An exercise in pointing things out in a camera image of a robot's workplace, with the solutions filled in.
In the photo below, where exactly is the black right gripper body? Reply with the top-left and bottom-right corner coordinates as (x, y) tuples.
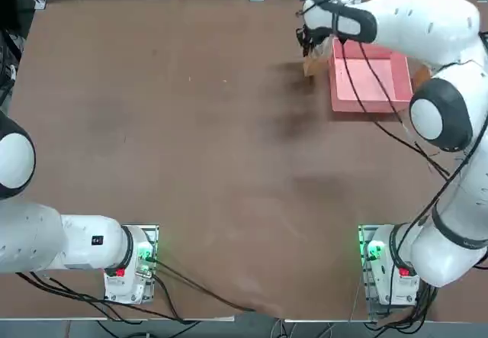
(296, 24), (317, 58)

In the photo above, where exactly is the pink plastic tray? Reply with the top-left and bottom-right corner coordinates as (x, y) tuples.
(328, 37), (415, 114)

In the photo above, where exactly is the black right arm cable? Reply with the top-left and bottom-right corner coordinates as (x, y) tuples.
(295, 0), (488, 278)

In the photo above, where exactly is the black table cable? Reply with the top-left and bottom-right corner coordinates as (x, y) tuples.
(150, 256), (258, 313)

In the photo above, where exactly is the black floor cable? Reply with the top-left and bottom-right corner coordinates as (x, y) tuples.
(14, 271), (184, 322)

